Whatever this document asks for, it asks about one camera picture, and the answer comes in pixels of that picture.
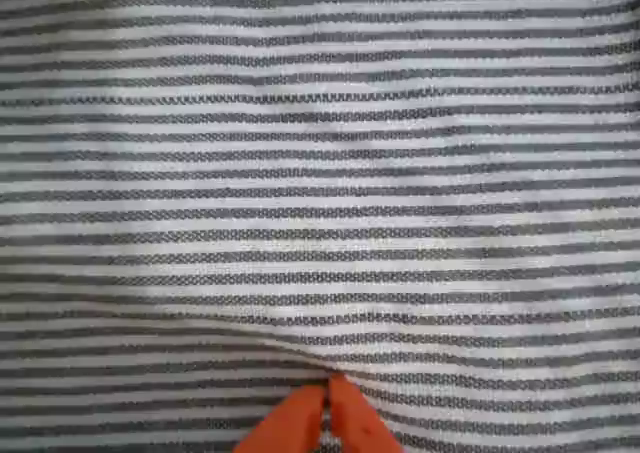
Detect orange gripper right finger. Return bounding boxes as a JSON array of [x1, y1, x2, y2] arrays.
[[327, 374, 404, 453]]

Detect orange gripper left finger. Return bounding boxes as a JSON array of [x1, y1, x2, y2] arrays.
[[233, 384, 329, 453]]

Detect striped white cloth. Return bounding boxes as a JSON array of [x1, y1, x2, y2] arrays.
[[0, 0, 640, 453]]

